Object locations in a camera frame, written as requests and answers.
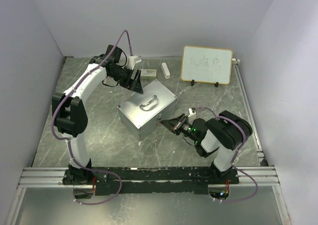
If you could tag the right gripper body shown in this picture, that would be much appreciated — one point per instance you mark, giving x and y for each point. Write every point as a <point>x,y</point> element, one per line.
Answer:
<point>181,127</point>

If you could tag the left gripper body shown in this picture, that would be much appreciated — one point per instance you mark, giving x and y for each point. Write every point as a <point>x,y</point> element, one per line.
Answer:
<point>130,80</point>

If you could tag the grey metal case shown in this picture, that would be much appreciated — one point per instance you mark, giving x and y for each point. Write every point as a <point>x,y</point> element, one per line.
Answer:
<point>141,114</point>

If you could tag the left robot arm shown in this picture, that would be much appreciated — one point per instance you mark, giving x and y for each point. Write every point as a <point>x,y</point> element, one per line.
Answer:
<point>69,115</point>

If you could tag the white red medicine box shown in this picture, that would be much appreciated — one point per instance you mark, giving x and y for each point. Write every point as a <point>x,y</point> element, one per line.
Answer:
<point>148,74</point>

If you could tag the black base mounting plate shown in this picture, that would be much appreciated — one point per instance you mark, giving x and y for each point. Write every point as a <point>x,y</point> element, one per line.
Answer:
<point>128,180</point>

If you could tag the small whiteboard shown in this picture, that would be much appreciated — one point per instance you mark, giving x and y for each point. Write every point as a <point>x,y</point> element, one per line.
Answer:
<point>206,65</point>

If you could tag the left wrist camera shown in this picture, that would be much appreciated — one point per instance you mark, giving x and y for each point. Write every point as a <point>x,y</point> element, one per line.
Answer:
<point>132,61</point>

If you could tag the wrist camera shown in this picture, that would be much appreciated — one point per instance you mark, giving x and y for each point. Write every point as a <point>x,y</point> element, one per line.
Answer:
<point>191,113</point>
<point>132,61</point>

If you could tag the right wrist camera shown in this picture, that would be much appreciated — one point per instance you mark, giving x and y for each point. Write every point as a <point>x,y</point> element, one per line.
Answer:
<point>191,113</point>

